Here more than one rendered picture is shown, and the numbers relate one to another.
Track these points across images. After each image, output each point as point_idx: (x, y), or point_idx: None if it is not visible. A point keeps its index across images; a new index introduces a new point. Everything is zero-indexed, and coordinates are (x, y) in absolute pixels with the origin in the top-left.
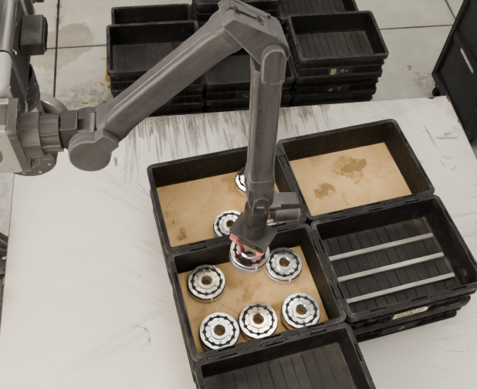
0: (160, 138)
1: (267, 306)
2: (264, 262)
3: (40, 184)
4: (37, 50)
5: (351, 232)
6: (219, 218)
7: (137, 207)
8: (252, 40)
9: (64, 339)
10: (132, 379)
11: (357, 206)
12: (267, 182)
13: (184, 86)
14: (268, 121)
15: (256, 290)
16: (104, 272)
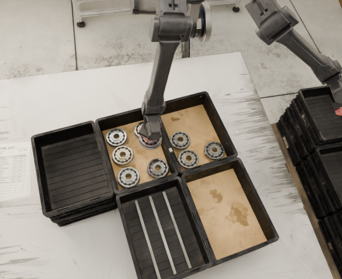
0: (249, 114)
1: (130, 159)
2: (143, 144)
3: (206, 65)
4: None
5: (186, 211)
6: (184, 134)
7: None
8: (157, 5)
9: (125, 87)
10: (106, 115)
11: (195, 205)
12: (146, 98)
13: (150, 7)
14: (155, 66)
15: (143, 156)
16: None
